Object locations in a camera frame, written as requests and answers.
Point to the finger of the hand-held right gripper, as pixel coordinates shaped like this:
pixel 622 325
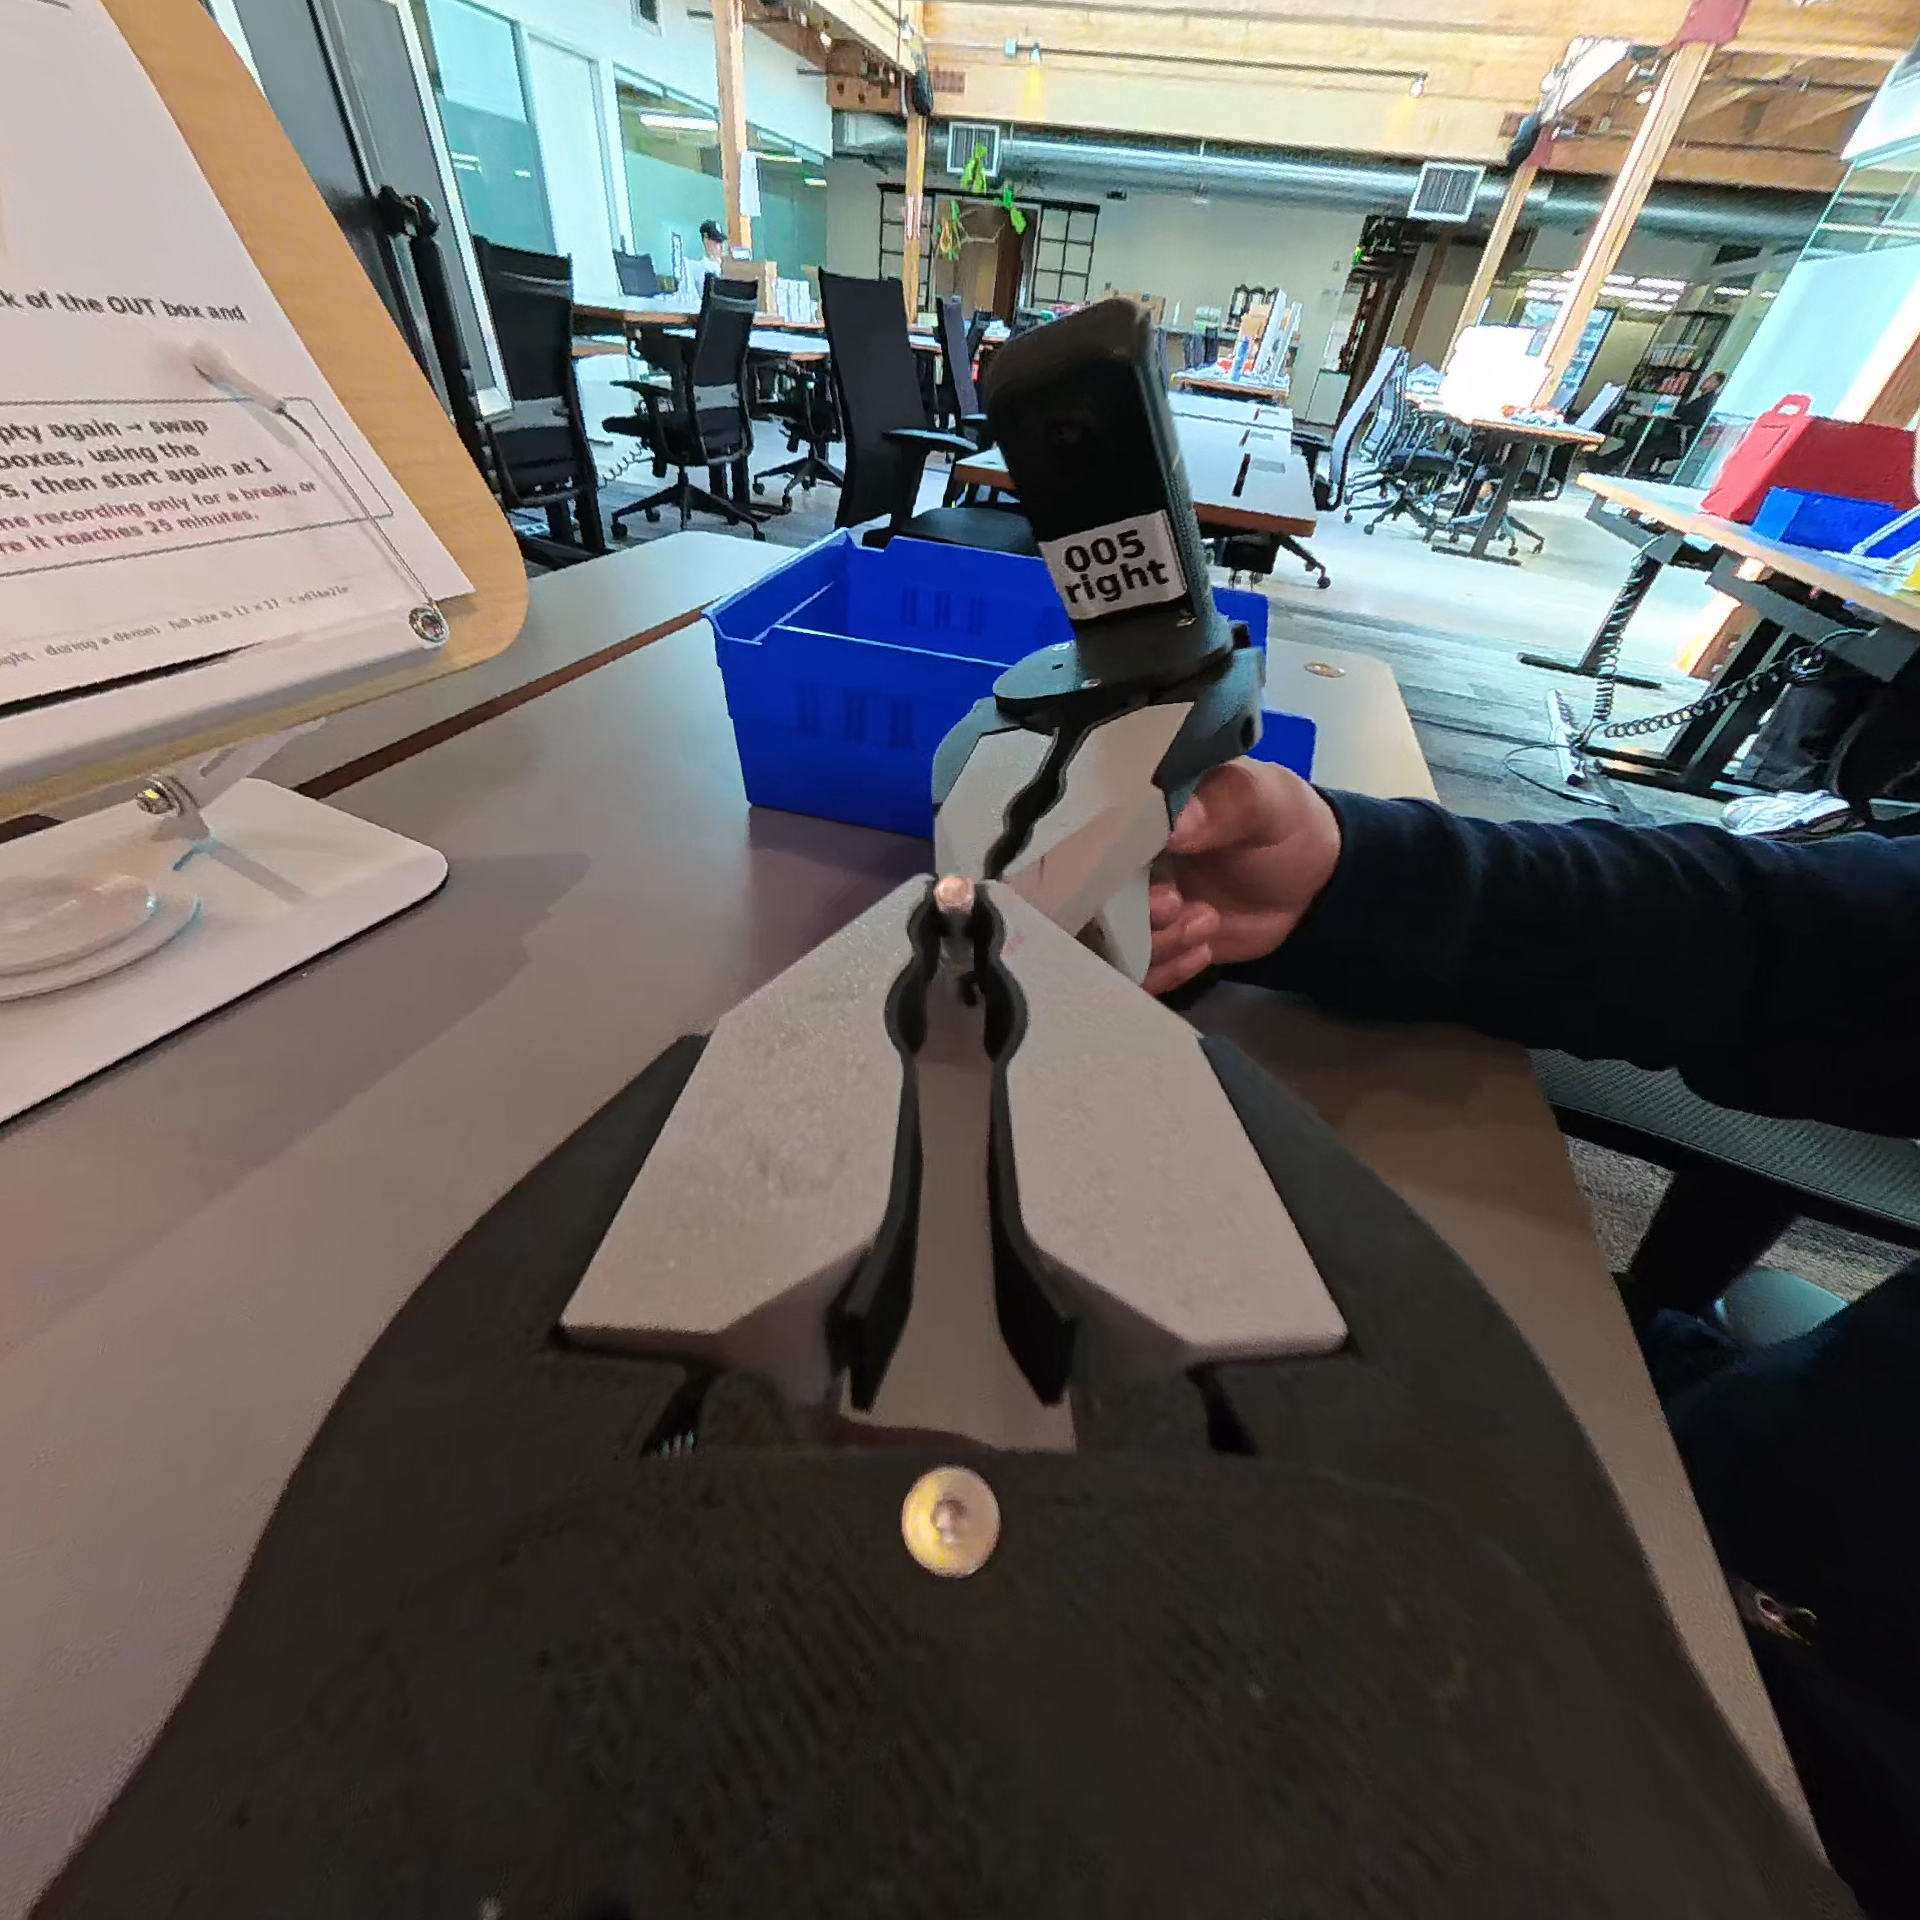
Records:
pixel 1118 796
pixel 974 781

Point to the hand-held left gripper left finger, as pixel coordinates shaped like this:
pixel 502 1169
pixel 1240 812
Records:
pixel 720 1185

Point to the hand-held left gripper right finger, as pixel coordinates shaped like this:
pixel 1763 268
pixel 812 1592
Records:
pixel 1170 1185

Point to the steel hex bolt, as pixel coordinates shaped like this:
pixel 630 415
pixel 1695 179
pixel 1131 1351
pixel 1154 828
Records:
pixel 951 896

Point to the blue plastic bin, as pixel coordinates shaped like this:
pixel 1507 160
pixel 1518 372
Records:
pixel 839 705

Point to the person's right forearm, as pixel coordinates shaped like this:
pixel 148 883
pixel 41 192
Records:
pixel 1575 945

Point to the person's right hand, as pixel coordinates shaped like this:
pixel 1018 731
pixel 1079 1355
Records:
pixel 1244 869

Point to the wooden office desk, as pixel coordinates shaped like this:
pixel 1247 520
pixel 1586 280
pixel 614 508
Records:
pixel 1260 480
pixel 1723 534
pixel 660 317

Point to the group of black office chairs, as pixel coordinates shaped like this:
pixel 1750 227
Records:
pixel 884 390

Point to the green hanging plant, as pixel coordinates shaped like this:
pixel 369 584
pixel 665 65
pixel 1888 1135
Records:
pixel 983 181

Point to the black mesh armchair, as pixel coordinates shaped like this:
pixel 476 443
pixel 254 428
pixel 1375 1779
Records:
pixel 1723 1142

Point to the person's dark trousers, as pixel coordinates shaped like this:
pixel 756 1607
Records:
pixel 1800 1501

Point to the red box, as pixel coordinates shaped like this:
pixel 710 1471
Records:
pixel 1828 459

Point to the small blue box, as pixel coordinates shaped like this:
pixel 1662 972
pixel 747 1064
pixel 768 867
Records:
pixel 1828 521

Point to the wooden document stand white base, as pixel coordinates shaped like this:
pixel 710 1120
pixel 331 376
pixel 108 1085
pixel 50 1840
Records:
pixel 345 300

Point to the white instruction sheet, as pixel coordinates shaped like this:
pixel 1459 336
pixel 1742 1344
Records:
pixel 148 225

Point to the silver ventilation duct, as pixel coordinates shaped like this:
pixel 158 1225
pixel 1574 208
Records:
pixel 1230 173

